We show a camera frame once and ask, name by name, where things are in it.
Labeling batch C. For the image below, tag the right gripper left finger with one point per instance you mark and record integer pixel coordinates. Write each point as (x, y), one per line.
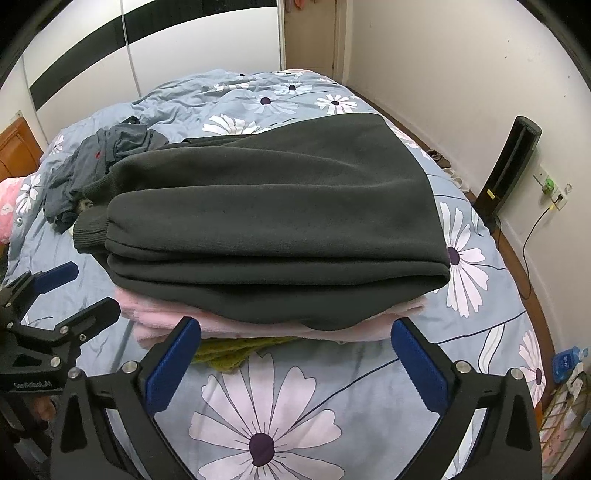
(106, 428)

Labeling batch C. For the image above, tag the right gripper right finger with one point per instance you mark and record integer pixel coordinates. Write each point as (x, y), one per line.
(507, 445)

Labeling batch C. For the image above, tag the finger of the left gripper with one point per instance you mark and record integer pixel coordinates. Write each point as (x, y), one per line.
(44, 282)
(89, 322)

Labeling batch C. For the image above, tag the dark green fleece garment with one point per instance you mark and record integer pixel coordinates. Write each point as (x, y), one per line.
(325, 222)

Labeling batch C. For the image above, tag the pink floral pillow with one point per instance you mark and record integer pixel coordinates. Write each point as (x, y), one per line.
(9, 191)

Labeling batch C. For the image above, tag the blue detergent bottle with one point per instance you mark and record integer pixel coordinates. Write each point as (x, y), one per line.
(563, 363)

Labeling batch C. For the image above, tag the orange wooden headboard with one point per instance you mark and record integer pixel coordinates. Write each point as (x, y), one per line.
(20, 153)

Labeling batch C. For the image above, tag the olive green knitted garment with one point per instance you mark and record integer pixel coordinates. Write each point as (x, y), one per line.
(225, 355)

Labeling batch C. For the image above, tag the crumpled grey blue clothing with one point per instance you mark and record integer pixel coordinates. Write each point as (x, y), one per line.
(91, 161)

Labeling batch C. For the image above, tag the black and white wardrobe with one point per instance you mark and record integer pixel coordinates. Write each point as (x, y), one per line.
(94, 54)

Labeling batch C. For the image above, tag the shoes beside bed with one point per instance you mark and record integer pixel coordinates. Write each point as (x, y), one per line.
(445, 165)

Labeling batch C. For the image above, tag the black tower heater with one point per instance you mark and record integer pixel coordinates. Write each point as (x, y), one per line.
(513, 160)

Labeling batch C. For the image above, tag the beige door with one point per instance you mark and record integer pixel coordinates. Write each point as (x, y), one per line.
(317, 35)

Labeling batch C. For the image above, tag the wire basket with items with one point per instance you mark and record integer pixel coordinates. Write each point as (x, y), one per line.
(564, 421)

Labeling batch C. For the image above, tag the wall socket with green plug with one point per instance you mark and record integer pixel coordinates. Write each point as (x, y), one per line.
(551, 189)

